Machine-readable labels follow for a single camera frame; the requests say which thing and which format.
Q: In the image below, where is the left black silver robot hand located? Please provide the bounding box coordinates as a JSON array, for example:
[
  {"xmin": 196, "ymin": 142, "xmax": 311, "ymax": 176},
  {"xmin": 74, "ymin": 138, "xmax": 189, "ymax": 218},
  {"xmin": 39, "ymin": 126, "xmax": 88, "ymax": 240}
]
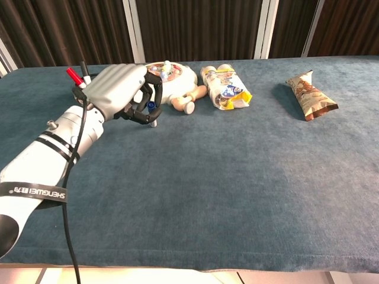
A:
[{"xmin": 81, "ymin": 63, "xmax": 163, "ymax": 125}]

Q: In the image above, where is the blue capped marker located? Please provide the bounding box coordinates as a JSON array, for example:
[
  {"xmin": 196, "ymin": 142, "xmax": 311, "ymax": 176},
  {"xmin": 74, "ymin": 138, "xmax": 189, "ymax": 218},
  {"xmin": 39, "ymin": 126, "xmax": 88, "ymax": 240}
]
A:
[{"xmin": 146, "ymin": 101, "xmax": 158, "ymax": 128}]

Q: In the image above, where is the black capped marker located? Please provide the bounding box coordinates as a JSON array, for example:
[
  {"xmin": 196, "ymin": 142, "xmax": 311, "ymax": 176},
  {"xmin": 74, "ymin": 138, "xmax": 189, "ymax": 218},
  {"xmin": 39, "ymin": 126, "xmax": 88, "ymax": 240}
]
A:
[{"xmin": 79, "ymin": 61, "xmax": 92, "ymax": 86}]

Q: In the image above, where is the red capped marker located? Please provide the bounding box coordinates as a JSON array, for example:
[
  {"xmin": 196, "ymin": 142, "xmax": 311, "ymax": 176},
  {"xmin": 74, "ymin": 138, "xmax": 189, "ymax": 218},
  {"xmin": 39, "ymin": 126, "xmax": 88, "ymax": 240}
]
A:
[{"xmin": 66, "ymin": 67, "xmax": 86, "ymax": 89}]

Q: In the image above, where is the white toy fishing game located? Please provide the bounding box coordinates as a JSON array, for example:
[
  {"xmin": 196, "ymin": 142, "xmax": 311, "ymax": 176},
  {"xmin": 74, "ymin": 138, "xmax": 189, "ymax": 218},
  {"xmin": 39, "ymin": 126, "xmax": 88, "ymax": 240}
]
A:
[{"xmin": 133, "ymin": 60, "xmax": 198, "ymax": 106}]

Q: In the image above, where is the dark brown pleated curtain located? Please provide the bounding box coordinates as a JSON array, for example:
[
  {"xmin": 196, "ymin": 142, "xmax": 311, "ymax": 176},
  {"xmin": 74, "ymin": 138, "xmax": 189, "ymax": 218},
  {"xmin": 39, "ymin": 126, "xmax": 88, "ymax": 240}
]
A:
[
  {"xmin": 308, "ymin": 0, "xmax": 379, "ymax": 57},
  {"xmin": 268, "ymin": 0, "xmax": 315, "ymax": 59},
  {"xmin": 135, "ymin": 0, "xmax": 264, "ymax": 63},
  {"xmin": 0, "ymin": 0, "xmax": 134, "ymax": 76}
]

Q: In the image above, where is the white yellow snack bag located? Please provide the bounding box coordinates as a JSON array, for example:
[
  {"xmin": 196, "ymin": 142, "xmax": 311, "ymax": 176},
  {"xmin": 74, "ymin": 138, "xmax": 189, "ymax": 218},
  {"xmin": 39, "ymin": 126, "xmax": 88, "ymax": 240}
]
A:
[{"xmin": 200, "ymin": 63, "xmax": 253, "ymax": 111}]

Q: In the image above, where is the blue table cloth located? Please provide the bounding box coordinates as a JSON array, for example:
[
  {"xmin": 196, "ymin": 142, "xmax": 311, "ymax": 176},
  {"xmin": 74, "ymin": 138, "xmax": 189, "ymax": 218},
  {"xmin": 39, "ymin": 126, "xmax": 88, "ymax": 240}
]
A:
[{"xmin": 0, "ymin": 54, "xmax": 379, "ymax": 275}]

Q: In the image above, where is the brown cream snack bag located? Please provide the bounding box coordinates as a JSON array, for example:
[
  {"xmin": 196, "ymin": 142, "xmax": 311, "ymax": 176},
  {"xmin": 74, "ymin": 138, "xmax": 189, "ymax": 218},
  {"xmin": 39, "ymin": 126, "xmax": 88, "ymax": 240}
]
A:
[{"xmin": 285, "ymin": 70, "xmax": 339, "ymax": 122}]

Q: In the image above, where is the white frame post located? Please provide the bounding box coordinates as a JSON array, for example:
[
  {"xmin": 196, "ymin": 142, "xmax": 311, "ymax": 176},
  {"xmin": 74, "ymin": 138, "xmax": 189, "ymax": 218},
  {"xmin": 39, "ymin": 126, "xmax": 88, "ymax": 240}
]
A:
[
  {"xmin": 253, "ymin": 0, "xmax": 280, "ymax": 60},
  {"xmin": 301, "ymin": 0, "xmax": 326, "ymax": 58},
  {"xmin": 122, "ymin": 0, "xmax": 146, "ymax": 64},
  {"xmin": 0, "ymin": 37, "xmax": 16, "ymax": 78}
]

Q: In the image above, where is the black printed velcro strap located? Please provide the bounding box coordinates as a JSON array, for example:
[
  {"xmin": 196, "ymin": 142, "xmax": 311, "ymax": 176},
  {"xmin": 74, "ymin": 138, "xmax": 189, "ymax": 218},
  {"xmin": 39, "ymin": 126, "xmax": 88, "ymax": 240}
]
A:
[{"xmin": 0, "ymin": 181, "xmax": 69, "ymax": 205}]

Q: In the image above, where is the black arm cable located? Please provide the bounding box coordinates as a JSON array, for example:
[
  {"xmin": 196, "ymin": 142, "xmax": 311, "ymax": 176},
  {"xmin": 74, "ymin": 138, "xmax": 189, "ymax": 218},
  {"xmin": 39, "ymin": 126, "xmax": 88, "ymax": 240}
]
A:
[{"xmin": 60, "ymin": 87, "xmax": 89, "ymax": 284}]

